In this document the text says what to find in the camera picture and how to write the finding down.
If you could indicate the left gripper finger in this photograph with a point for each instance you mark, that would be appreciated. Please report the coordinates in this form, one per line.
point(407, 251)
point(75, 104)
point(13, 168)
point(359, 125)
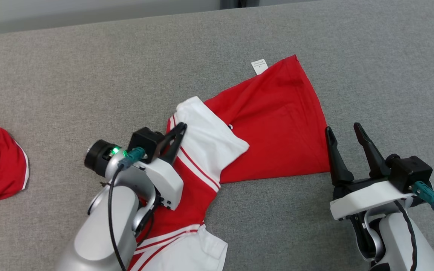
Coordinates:
point(166, 152)

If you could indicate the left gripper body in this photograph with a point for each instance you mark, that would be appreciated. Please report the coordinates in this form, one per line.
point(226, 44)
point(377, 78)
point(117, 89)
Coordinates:
point(168, 180)

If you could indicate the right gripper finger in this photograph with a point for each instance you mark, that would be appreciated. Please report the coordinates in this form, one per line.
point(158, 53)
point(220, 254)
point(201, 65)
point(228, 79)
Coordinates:
point(339, 169)
point(377, 165)

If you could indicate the grey fabric sofa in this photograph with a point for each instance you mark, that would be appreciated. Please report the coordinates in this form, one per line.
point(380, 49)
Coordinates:
point(51, 75)

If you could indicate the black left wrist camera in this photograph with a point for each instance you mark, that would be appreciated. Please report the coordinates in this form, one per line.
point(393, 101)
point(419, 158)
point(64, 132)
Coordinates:
point(145, 143)

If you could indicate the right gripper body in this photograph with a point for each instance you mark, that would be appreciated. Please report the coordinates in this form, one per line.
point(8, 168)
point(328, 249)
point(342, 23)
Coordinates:
point(367, 197)

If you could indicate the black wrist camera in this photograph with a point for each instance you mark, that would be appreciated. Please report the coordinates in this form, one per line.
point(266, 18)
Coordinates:
point(409, 171)
point(145, 143)

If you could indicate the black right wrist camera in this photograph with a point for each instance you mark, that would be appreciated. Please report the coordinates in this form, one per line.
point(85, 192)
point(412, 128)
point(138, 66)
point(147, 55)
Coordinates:
point(409, 171)

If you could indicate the red basketball jersey white sleeves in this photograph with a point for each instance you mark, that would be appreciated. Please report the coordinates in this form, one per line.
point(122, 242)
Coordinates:
point(277, 124)

